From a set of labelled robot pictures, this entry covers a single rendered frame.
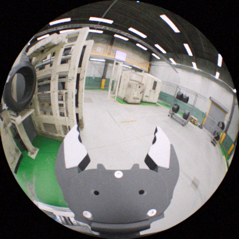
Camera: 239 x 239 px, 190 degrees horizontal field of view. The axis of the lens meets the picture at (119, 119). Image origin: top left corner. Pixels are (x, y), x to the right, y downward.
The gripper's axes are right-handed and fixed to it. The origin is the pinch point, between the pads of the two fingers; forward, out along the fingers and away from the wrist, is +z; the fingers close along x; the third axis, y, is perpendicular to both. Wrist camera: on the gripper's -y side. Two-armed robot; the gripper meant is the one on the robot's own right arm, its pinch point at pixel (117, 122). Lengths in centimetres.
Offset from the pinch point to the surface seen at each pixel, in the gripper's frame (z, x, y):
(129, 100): 411, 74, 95
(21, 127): 20, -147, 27
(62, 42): 62, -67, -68
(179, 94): 317, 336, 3
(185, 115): 243, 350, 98
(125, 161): 59, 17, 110
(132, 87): 411, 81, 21
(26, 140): 19, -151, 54
